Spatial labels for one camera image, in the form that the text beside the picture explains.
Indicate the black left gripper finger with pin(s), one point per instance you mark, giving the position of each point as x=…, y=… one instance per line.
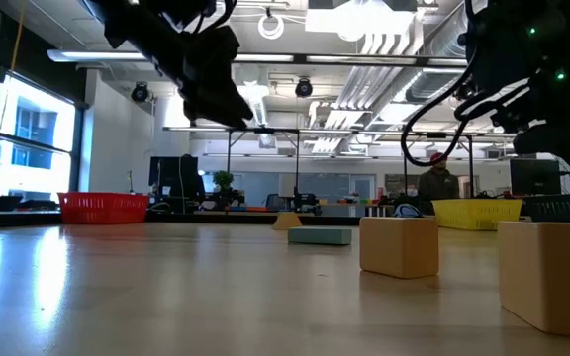
x=235, y=104
x=211, y=111

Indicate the orange cube block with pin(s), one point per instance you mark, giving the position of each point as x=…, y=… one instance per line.
x=399, y=247
x=552, y=277

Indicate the teal rectangular block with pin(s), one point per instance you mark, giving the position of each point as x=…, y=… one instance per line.
x=319, y=236

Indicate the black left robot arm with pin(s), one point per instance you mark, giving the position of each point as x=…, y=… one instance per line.
x=131, y=20

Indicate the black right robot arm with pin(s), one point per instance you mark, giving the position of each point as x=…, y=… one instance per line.
x=537, y=49

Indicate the black background robot arm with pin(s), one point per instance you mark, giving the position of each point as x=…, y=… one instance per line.
x=306, y=202

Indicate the black computer monitor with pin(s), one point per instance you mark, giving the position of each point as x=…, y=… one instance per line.
x=171, y=173
x=535, y=176

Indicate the dark plastic basket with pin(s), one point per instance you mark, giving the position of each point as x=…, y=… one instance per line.
x=564, y=207

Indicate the green potted plant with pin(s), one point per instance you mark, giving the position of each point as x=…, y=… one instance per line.
x=223, y=179

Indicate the black round ceiling spotlight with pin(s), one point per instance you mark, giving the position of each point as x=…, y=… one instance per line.
x=304, y=89
x=140, y=92

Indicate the yellow plastic basket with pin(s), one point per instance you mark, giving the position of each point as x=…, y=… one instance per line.
x=480, y=213

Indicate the orange wedge block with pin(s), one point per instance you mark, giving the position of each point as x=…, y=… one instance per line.
x=286, y=222

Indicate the person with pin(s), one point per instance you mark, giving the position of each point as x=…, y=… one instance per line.
x=438, y=183

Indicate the red plastic basket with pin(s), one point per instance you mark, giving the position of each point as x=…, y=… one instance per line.
x=104, y=207

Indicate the row of colourful toys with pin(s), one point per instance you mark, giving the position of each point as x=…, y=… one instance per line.
x=354, y=201

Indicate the blue rounded object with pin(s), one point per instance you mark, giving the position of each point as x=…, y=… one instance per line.
x=408, y=211

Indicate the large window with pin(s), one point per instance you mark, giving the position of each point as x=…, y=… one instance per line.
x=32, y=148

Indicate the black metal frame stand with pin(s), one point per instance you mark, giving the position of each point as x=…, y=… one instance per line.
x=265, y=130
x=470, y=163

